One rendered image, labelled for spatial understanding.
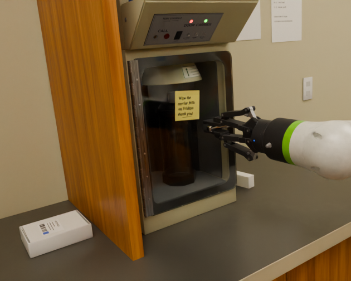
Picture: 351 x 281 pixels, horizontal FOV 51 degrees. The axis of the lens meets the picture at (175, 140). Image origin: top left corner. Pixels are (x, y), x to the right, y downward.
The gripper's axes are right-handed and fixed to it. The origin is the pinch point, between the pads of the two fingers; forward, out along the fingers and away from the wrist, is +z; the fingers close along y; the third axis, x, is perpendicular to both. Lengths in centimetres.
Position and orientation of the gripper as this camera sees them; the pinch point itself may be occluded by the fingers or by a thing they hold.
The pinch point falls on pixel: (215, 126)
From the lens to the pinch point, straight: 96.6
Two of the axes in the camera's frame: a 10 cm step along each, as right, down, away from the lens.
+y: -1.1, -9.6, -2.5
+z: -5.5, -1.5, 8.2
